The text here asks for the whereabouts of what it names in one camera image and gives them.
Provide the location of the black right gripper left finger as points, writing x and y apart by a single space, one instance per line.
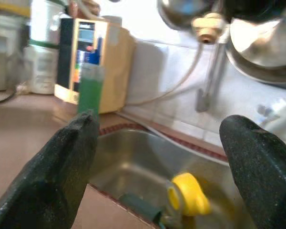
50 179

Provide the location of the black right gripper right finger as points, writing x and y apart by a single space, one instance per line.
262 176

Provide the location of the yellow plastic bowl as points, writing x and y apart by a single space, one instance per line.
190 190

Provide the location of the square steel sink basin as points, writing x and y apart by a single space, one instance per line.
138 162

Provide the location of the green dish soap bottle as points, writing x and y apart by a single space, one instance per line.
90 90

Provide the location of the white plastic jar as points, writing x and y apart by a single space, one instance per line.
43 71

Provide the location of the beige water ionizer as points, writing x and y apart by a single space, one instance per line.
116 71

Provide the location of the hanging steel pan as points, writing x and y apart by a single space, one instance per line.
259 47

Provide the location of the chrome ionizer spout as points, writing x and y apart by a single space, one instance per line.
207 26

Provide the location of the hanging dark pan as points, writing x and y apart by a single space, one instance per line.
259 7

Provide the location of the hanging shiny steel pot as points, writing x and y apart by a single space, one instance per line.
181 12

